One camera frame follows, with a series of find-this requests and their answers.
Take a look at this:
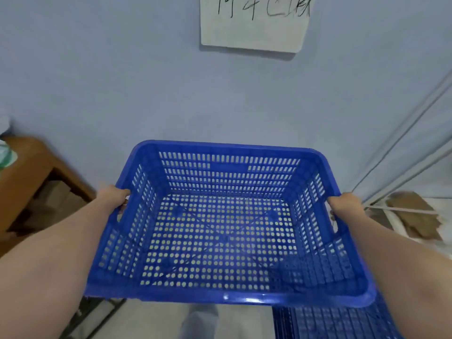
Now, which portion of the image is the person's left hand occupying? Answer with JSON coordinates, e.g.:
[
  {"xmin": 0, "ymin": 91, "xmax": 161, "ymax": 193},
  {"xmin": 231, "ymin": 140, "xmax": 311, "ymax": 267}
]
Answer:
[{"xmin": 96, "ymin": 184, "xmax": 131, "ymax": 223}]

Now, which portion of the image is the person's right hand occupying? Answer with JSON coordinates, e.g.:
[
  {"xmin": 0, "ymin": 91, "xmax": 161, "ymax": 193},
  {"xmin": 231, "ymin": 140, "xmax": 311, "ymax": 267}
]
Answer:
[{"xmin": 325, "ymin": 193, "xmax": 366, "ymax": 224}]

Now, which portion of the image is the blue perforated plastic basket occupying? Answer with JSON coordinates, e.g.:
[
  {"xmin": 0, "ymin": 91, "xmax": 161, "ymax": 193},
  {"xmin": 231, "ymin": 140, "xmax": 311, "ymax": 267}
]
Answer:
[{"xmin": 85, "ymin": 140, "xmax": 377, "ymax": 309}]

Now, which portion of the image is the white stick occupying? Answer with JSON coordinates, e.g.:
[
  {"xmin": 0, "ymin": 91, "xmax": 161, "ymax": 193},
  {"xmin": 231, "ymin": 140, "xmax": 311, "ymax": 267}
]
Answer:
[{"xmin": 364, "ymin": 205, "xmax": 438, "ymax": 214}]

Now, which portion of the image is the brown wooden table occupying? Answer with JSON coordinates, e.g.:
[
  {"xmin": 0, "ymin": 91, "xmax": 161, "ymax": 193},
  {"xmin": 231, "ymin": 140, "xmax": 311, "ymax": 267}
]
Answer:
[{"xmin": 0, "ymin": 136, "xmax": 97, "ymax": 258}]

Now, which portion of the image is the green and white bag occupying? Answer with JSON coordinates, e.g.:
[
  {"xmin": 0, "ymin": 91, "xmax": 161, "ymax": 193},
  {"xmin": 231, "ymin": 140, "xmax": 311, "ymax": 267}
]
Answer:
[{"xmin": 0, "ymin": 139, "xmax": 18, "ymax": 171}]

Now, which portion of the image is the person's grey trouser leg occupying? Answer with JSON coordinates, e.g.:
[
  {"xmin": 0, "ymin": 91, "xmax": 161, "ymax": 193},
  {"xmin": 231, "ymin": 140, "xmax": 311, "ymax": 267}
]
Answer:
[{"xmin": 180, "ymin": 303, "xmax": 219, "ymax": 339}]

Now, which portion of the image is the white handwritten paper sign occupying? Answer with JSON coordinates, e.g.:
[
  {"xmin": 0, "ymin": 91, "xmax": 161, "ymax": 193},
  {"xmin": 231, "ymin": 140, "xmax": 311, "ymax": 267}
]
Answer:
[{"xmin": 200, "ymin": 0, "xmax": 313, "ymax": 53}]

